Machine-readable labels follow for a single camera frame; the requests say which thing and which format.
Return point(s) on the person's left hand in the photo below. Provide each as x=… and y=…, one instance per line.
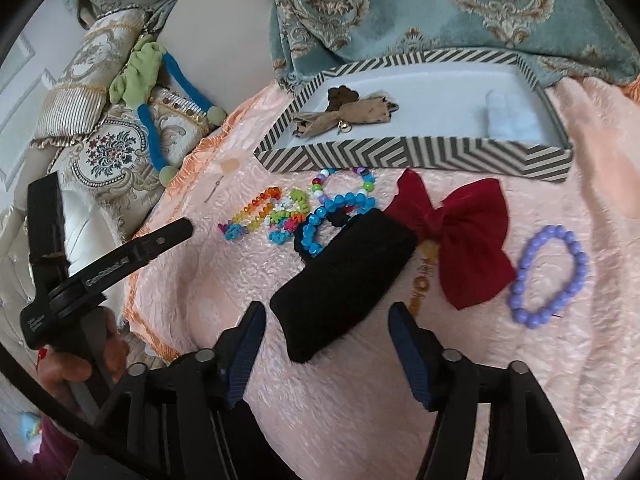
x=72, y=367

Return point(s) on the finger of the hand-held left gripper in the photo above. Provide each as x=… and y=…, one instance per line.
x=145, y=247
x=46, y=225

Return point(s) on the light blue cloth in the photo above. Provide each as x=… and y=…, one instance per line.
x=510, y=115

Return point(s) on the pink textured blanket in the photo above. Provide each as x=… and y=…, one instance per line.
x=350, y=400

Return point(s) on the red fabric bow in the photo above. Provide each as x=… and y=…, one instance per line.
x=465, y=240

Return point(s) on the small metal earring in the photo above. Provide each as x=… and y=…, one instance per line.
x=216, y=191

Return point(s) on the floral embroidered cushion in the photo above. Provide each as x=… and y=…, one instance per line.
x=115, y=150

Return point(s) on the teal floral brocade cloth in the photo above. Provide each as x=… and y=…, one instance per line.
x=425, y=10

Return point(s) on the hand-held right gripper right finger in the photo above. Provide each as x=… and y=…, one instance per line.
x=409, y=355

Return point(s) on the green and blue plush toy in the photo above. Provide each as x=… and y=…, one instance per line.
x=145, y=70

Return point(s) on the black fabric headband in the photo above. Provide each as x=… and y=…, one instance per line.
x=340, y=285

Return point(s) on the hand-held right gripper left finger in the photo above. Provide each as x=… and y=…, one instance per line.
x=245, y=355

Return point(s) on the gold striped bolster cushion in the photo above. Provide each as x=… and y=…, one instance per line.
x=85, y=70

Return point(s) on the plain cream cushion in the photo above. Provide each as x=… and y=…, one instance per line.
x=215, y=35

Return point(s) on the black white zigzag striped box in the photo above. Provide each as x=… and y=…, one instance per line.
x=425, y=157

